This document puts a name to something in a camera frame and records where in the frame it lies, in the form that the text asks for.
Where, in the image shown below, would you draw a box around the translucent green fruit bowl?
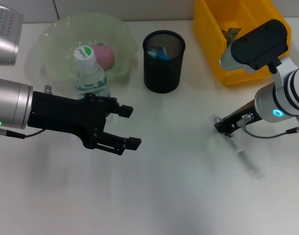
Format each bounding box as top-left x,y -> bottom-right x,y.
29,12 -> 138,85

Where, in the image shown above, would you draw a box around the black mesh pen cup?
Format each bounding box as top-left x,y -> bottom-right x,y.
142,29 -> 186,94

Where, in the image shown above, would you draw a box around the right wrist cable with plugs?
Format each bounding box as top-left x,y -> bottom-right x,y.
237,113 -> 299,140

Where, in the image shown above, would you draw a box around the silver ballpoint pen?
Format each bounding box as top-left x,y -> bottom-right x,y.
212,114 -> 262,180

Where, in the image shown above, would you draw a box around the green plastic wrapper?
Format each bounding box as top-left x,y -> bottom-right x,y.
222,27 -> 242,46

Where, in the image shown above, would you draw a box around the yellow plastic bin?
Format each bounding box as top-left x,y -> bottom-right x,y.
193,0 -> 292,86

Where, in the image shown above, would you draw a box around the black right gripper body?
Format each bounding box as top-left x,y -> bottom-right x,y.
222,100 -> 263,135

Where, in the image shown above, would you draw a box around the pink peach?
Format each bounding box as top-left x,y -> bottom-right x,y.
90,44 -> 115,71

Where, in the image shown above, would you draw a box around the clear green-label water bottle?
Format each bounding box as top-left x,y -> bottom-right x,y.
73,45 -> 115,122

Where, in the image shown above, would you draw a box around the blue scissors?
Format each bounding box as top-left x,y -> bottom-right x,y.
147,47 -> 173,61

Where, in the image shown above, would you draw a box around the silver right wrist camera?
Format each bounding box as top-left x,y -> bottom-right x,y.
219,19 -> 289,74

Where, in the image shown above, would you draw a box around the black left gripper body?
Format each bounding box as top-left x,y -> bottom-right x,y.
27,91 -> 120,150

